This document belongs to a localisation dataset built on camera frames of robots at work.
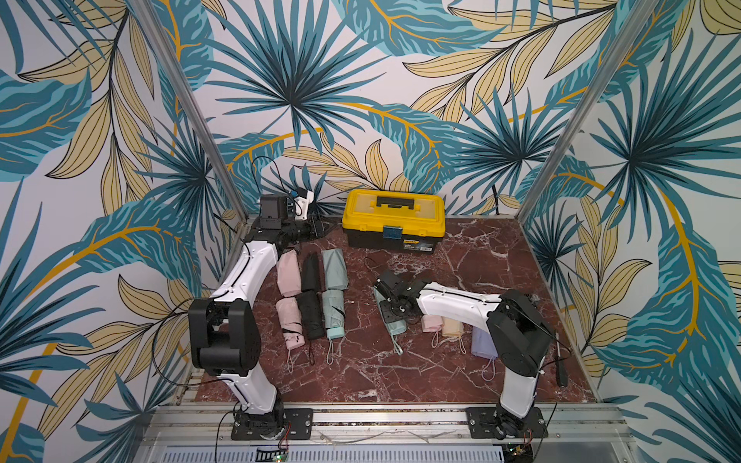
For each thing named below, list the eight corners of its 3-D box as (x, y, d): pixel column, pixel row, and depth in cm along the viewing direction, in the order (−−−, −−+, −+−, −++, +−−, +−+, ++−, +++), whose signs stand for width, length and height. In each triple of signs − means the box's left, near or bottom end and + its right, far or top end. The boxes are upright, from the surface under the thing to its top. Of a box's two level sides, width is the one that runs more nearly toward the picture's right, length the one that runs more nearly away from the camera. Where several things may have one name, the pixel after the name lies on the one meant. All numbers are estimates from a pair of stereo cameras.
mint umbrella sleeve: (327, 291, 100) (326, 288, 98) (323, 253, 110) (322, 250, 108) (349, 287, 101) (348, 284, 99) (343, 250, 111) (342, 247, 109)
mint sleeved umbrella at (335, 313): (324, 339, 89) (323, 336, 86) (323, 295, 98) (322, 290, 96) (347, 337, 89) (346, 333, 87) (344, 293, 99) (343, 288, 96)
